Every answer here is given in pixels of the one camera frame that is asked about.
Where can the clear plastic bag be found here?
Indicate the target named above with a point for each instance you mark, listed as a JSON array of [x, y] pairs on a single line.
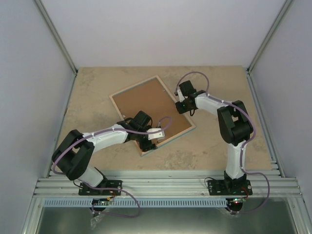
[[97, 218]]

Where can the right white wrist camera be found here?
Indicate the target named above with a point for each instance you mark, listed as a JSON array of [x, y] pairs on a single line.
[[179, 94]]

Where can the blue wooden picture frame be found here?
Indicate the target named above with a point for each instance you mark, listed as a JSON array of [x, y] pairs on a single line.
[[117, 104]]

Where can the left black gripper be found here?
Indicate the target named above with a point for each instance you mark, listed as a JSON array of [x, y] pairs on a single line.
[[147, 146]]

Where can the brown cardboard backing board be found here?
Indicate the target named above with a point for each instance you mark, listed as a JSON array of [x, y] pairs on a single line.
[[151, 102]]

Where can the left small circuit board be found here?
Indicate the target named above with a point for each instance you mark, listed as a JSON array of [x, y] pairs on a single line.
[[102, 201]]

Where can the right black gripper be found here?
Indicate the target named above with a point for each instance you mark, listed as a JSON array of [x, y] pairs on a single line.
[[181, 110]]

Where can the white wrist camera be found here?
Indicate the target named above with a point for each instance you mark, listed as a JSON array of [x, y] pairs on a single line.
[[155, 133], [179, 94]]

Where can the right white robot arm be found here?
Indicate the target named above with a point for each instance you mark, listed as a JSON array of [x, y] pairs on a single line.
[[234, 125]]

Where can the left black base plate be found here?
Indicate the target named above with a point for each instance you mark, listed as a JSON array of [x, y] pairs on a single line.
[[114, 186]]

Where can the right small circuit board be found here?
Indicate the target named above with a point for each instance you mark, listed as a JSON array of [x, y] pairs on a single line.
[[237, 200]]

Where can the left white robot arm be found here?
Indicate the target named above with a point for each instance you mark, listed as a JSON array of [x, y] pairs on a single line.
[[73, 155]]

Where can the grey slotted cable duct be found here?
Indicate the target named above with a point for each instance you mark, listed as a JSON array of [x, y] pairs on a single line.
[[142, 202]]

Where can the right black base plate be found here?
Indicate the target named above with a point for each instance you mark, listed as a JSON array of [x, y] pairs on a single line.
[[215, 187]]

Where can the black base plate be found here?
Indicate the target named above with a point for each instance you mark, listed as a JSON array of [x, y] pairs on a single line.
[[114, 186], [215, 187]]

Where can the aluminium rail base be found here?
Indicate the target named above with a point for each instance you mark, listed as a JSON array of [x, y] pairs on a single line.
[[172, 183]]

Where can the right aluminium corner post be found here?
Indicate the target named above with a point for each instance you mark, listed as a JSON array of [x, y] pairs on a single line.
[[270, 34]]

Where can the aluminium corner post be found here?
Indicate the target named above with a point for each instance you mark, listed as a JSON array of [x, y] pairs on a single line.
[[51, 27], [270, 34]]

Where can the left aluminium corner post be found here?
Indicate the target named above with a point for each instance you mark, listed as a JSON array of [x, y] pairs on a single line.
[[51, 27]]

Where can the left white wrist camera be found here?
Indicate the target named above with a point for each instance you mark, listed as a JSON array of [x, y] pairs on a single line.
[[155, 133]]

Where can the small circuit board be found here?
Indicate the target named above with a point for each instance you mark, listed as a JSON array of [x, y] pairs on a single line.
[[102, 201], [237, 200]]

